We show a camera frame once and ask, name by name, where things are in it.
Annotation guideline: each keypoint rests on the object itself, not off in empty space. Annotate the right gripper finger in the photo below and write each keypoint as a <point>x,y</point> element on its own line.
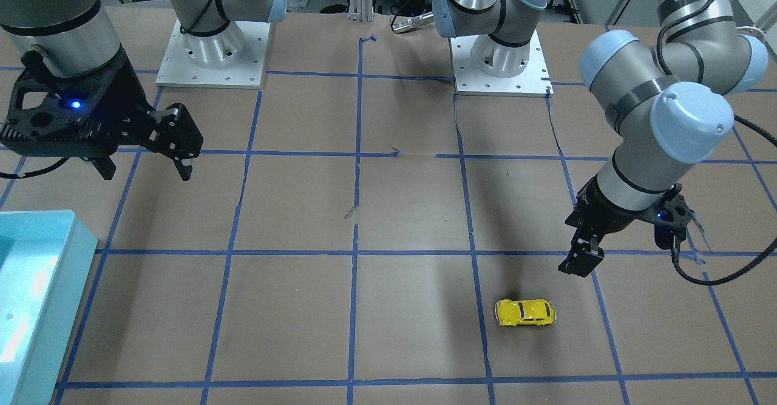
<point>176,136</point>
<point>104,165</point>

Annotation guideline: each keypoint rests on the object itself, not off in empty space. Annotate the teal plastic bin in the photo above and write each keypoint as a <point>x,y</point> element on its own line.
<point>46,257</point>

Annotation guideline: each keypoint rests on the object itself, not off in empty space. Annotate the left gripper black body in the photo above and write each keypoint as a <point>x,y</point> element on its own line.
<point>601,213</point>

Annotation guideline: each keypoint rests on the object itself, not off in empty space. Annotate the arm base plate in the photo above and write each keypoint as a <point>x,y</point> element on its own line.
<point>233,59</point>
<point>483,68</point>

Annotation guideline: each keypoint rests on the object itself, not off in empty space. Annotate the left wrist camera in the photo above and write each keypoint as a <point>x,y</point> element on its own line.
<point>670,223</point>

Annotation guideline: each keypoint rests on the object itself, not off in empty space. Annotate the yellow beetle toy car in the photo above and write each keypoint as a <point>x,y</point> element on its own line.
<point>520,313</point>

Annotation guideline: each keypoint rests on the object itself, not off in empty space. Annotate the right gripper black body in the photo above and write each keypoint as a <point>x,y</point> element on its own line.
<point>129,94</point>

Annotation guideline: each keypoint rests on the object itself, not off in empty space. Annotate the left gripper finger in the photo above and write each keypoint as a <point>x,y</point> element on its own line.
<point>585,253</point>

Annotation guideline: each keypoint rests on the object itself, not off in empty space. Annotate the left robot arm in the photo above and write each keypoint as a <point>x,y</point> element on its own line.
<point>667,103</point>

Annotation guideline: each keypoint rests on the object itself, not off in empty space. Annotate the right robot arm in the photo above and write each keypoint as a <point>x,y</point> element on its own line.
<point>76,36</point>

